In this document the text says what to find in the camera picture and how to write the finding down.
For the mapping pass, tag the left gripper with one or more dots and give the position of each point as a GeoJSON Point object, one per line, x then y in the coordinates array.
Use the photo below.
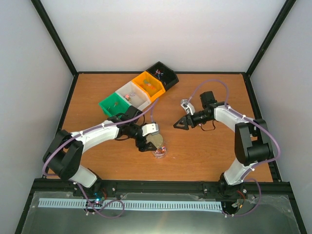
{"type": "Point", "coordinates": [144, 147]}

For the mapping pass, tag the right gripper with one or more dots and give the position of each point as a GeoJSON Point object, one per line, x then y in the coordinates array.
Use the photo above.
{"type": "Point", "coordinates": [185, 119]}

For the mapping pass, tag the gold jar lid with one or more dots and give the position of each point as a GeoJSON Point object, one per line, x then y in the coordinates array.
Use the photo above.
{"type": "Point", "coordinates": [156, 140]}

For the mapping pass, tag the clear plastic jar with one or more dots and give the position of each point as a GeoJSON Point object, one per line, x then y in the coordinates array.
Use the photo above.
{"type": "Point", "coordinates": [160, 152]}

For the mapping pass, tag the yellow plastic bin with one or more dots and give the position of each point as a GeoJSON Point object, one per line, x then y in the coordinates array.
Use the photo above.
{"type": "Point", "coordinates": [150, 85]}

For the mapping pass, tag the black plastic bin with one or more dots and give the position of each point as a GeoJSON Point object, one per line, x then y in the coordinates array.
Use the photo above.
{"type": "Point", "coordinates": [164, 74]}

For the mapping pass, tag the green plastic bin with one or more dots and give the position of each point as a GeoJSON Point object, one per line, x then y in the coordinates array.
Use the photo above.
{"type": "Point", "coordinates": [114, 104]}

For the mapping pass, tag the white plastic bin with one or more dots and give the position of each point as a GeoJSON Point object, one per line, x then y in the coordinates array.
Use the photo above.
{"type": "Point", "coordinates": [134, 95]}

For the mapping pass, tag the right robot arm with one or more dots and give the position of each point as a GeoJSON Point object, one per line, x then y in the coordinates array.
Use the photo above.
{"type": "Point", "coordinates": [251, 143]}

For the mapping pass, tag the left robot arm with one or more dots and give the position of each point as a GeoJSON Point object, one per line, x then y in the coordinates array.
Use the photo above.
{"type": "Point", "coordinates": [64, 154]}

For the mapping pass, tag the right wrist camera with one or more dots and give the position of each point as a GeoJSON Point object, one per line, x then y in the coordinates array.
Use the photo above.
{"type": "Point", "coordinates": [187, 106]}

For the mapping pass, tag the black aluminium front rail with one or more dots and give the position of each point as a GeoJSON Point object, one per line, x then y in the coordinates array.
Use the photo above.
{"type": "Point", "coordinates": [207, 190]}

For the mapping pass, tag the blue slotted cable duct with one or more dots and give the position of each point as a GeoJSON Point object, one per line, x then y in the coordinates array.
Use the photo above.
{"type": "Point", "coordinates": [132, 205]}

